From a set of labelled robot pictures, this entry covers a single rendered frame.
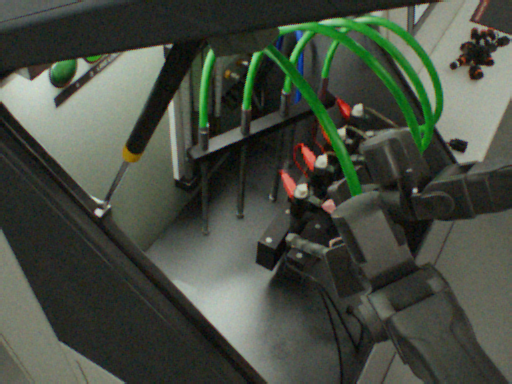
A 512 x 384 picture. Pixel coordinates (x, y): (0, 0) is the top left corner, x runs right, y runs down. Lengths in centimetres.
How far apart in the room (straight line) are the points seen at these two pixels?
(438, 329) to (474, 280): 187
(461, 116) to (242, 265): 61
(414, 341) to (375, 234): 13
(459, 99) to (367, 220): 90
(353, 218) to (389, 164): 24
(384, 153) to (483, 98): 71
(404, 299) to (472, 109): 93
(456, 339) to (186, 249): 83
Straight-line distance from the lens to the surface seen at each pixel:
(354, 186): 70
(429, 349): 49
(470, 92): 148
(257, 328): 115
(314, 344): 115
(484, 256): 245
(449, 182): 77
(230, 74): 119
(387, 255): 59
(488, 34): 164
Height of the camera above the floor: 187
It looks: 52 degrees down
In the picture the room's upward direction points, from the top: 6 degrees clockwise
